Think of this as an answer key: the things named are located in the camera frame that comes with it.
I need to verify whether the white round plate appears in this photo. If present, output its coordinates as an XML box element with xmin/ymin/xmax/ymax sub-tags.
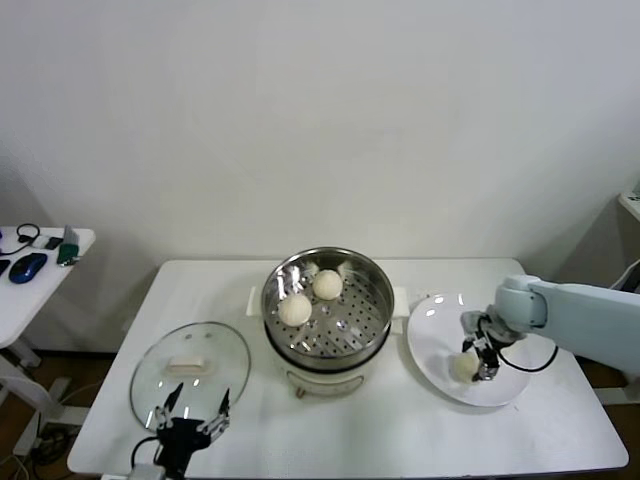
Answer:
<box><xmin>406</xmin><ymin>293</ymin><xmax>533</xmax><ymax>407</ymax></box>

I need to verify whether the black earphone cable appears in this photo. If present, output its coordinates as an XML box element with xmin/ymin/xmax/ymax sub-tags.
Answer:
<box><xmin>0</xmin><ymin>223</ymin><xmax>42</xmax><ymax>254</ymax></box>

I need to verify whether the white table foot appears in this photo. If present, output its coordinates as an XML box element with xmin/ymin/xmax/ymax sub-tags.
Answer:
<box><xmin>594</xmin><ymin>359</ymin><xmax>640</xmax><ymax>406</ymax></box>
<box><xmin>19</xmin><ymin>377</ymin><xmax>96</xmax><ymax>456</ymax></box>

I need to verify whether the black floor cable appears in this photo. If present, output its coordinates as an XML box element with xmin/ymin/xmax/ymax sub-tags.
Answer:
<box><xmin>29</xmin><ymin>429</ymin><xmax>71</xmax><ymax>459</ymax></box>

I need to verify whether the white side table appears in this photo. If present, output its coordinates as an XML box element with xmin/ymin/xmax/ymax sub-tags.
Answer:
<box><xmin>0</xmin><ymin>227</ymin><xmax>96</xmax><ymax>401</ymax></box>

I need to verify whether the blue computer mouse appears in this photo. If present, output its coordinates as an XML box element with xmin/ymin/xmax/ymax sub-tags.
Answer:
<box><xmin>8</xmin><ymin>253</ymin><xmax>49</xmax><ymax>285</ymax></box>

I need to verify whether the green grey circuit module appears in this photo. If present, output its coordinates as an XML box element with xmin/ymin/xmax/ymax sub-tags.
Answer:
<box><xmin>56</xmin><ymin>224</ymin><xmax>81</xmax><ymax>269</ymax></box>

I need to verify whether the white desk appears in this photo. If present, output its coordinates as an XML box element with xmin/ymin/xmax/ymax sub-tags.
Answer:
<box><xmin>617</xmin><ymin>192</ymin><xmax>640</xmax><ymax>221</ymax></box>

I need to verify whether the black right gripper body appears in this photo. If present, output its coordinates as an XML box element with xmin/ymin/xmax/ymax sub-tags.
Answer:
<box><xmin>473</xmin><ymin>310</ymin><xmax>515</xmax><ymax>352</ymax></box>

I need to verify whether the stainless steel steamer basket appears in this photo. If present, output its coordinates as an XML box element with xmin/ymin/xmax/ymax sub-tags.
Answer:
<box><xmin>247</xmin><ymin>246</ymin><xmax>409</xmax><ymax>369</ymax></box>

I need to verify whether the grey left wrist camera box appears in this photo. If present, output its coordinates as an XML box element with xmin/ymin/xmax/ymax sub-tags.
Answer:
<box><xmin>130</xmin><ymin>463</ymin><xmax>167</xmax><ymax>480</ymax></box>

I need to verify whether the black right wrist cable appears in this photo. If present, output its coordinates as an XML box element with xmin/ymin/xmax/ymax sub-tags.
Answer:
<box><xmin>499</xmin><ymin>343</ymin><xmax>559</xmax><ymax>374</ymax></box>

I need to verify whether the glass lid with cream handle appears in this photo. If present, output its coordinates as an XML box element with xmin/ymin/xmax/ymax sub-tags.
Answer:
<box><xmin>129</xmin><ymin>321</ymin><xmax>251</xmax><ymax>434</ymax></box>

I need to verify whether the white wall cable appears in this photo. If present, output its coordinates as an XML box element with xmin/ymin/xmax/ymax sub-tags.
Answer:
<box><xmin>610</xmin><ymin>260</ymin><xmax>640</xmax><ymax>291</ymax></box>

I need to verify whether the white steamed baozi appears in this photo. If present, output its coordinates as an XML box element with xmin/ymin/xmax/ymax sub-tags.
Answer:
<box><xmin>448</xmin><ymin>352</ymin><xmax>480</xmax><ymax>384</ymax></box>
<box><xmin>312</xmin><ymin>269</ymin><xmax>344</xmax><ymax>301</ymax></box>
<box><xmin>277</xmin><ymin>293</ymin><xmax>313</xmax><ymax>327</ymax></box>

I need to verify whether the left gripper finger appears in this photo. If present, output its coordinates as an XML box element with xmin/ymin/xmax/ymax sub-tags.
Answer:
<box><xmin>151</xmin><ymin>382</ymin><xmax>184</xmax><ymax>432</ymax></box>
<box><xmin>199</xmin><ymin>388</ymin><xmax>232</xmax><ymax>441</ymax></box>

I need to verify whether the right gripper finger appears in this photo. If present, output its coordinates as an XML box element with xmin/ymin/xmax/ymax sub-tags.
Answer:
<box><xmin>476</xmin><ymin>344</ymin><xmax>501</xmax><ymax>383</ymax></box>
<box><xmin>459</xmin><ymin>311</ymin><xmax>482</xmax><ymax>354</ymax></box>

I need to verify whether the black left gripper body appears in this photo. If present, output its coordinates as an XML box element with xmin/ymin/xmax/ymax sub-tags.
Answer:
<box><xmin>155</xmin><ymin>418</ymin><xmax>210</xmax><ymax>474</ymax></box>

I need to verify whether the white electric cooker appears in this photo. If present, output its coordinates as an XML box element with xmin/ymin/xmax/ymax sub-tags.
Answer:
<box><xmin>249</xmin><ymin>294</ymin><xmax>406</xmax><ymax>399</ymax></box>

